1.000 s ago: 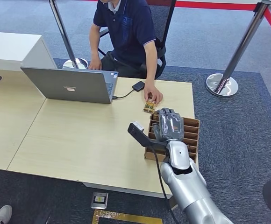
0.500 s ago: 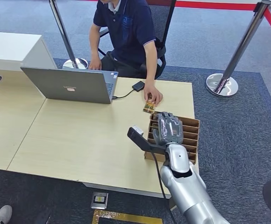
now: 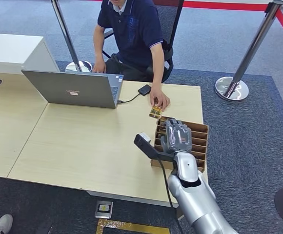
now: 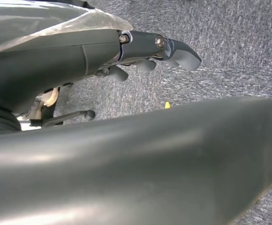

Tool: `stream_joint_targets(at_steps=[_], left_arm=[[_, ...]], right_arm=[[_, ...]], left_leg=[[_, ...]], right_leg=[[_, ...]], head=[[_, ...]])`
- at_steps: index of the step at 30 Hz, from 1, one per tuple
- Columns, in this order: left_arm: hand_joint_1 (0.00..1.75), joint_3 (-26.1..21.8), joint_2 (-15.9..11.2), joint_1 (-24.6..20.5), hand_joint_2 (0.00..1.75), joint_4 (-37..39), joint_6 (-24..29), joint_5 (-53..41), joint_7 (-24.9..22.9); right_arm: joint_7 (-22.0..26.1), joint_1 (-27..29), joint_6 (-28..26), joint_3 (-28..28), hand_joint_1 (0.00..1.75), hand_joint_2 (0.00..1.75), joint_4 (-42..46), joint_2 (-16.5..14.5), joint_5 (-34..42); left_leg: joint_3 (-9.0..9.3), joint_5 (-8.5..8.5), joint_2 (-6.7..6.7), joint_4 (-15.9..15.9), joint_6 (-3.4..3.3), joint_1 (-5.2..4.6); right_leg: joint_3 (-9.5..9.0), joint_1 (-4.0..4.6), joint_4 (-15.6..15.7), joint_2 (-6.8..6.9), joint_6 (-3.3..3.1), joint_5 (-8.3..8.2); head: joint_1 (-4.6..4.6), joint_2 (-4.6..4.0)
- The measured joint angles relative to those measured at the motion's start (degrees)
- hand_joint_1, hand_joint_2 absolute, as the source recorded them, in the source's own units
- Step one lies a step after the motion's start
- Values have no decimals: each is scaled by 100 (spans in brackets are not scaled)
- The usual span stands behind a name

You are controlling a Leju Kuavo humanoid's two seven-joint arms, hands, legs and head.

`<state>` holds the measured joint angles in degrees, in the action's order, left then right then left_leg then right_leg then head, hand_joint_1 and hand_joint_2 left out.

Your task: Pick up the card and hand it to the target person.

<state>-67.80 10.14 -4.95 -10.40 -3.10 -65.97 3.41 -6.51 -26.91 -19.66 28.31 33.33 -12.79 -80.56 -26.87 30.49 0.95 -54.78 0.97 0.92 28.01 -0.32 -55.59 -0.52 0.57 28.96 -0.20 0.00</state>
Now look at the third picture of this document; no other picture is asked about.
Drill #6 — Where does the person's left hand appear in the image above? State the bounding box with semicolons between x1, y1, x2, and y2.
150;84;170;112

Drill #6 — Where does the person's right hand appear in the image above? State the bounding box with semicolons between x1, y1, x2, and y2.
92;56;107;74

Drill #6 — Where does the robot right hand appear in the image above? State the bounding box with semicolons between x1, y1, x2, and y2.
160;118;193;155

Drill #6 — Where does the green and gold card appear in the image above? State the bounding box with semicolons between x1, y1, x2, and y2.
148;106;163;119

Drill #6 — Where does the wooden slotted card box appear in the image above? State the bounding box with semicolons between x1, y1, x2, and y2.
151;116;210;174

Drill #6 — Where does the person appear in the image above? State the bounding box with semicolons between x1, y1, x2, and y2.
92;0;175;112

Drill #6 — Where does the grey laptop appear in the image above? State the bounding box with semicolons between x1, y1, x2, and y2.
21;69;124;110

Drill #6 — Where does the black mesh office chair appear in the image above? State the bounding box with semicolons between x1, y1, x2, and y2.
101;0;185;84

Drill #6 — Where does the gold floor tape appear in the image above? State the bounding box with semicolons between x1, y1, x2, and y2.
95;218;170;234

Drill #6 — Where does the white cabinet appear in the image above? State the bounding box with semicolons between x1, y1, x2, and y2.
0;32;60;76

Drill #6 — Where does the metal floor socket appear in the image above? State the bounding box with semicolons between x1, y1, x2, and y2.
95;200;114;220

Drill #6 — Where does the grey shoe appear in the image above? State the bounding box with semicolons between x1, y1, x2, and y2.
0;214;14;234

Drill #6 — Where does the black laptop cable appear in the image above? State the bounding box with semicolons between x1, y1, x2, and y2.
117;93;142;105

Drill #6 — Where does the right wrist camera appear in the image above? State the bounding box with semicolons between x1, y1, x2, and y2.
133;132;176;163

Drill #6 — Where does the chrome stanchion post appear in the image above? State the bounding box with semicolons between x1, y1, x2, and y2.
214;0;283;103
50;0;92;74

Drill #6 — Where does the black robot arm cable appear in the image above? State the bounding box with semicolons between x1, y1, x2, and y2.
157;158;185;234

